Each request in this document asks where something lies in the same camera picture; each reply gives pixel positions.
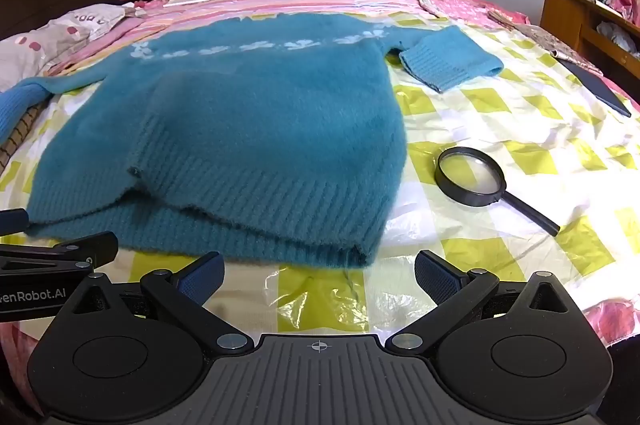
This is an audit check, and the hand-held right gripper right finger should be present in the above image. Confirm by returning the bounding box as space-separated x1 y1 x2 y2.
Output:
386 250 577 354

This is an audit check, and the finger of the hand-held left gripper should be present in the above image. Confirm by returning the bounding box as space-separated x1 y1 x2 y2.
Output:
0 231 119 269
0 208 30 236

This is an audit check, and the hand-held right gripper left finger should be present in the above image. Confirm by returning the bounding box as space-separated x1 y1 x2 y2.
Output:
64 251 255 354

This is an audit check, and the teal knitted sweater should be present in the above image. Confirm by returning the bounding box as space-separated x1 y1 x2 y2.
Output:
20 12 504 269

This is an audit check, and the light blue cloth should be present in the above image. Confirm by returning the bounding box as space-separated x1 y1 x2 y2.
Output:
0 81 47 142

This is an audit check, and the black magnifying glass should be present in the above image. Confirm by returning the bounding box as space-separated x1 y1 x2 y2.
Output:
436 146 561 237

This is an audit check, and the white printed pillow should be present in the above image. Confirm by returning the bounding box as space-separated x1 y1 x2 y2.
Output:
0 2 137 81

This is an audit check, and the black tablet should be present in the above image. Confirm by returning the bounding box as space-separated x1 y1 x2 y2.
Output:
556 58 633 119

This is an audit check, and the brown patterned cloth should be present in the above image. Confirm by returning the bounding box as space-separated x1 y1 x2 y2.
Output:
487 9 605 77

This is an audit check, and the wooden desk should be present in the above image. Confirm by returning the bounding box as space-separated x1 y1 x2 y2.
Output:
540 0 640 77

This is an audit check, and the white plastic bag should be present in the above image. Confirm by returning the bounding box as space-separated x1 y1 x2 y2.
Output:
597 21 639 54

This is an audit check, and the pink plastic bag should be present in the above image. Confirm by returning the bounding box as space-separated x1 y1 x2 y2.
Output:
594 0 640 27

